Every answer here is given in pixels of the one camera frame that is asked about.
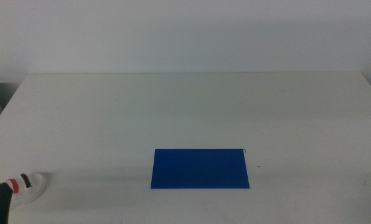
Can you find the blue rectangular mat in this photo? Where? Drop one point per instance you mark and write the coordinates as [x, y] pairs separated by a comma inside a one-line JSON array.
[[200, 169]]

